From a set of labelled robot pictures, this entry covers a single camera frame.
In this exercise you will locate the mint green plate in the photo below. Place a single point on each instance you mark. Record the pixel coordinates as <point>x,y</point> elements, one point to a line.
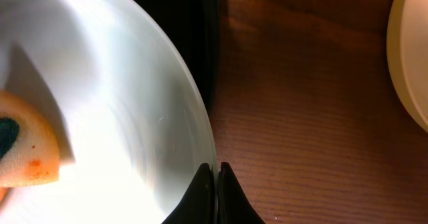
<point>131,123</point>

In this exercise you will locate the yellow green scrub sponge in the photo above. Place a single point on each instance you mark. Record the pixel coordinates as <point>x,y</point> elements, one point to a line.
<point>30,153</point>

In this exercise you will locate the yellow plate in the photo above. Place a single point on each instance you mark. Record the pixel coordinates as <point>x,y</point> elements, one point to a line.
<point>407,56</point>

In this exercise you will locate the round black tray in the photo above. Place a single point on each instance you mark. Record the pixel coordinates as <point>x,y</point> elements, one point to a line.
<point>194,28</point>

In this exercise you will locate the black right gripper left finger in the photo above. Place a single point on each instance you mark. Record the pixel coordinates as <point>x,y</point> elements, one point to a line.
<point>198,203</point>

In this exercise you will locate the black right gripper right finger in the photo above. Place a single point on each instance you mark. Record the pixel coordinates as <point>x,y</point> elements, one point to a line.
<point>233,207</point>

